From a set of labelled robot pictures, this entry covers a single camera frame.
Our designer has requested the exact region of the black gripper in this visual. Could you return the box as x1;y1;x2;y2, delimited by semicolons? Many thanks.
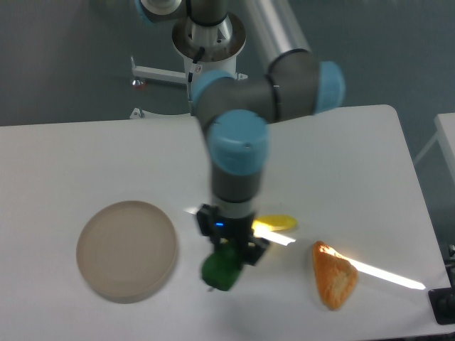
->
196;204;270;266

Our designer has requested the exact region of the green bell pepper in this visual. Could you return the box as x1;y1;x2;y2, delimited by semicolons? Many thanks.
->
200;243;244;291

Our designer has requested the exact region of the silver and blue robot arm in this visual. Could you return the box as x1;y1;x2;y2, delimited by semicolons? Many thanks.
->
136;1;346;266

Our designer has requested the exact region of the beige round plate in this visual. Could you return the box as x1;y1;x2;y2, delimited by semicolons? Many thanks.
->
76;200;178;304

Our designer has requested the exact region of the orange triangular pastry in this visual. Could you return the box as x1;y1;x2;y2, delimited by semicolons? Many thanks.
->
312;241;358;310

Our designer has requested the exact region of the black device at table edge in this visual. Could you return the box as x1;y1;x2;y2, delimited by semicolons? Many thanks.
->
428;288;454;325

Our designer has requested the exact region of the white side table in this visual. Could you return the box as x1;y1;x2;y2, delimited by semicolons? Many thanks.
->
413;113;454;180

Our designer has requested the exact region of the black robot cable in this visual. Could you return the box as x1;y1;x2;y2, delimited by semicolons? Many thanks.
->
187;48;205;107

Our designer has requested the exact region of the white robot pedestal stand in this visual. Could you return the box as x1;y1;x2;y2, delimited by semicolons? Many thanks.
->
130;12;247;107

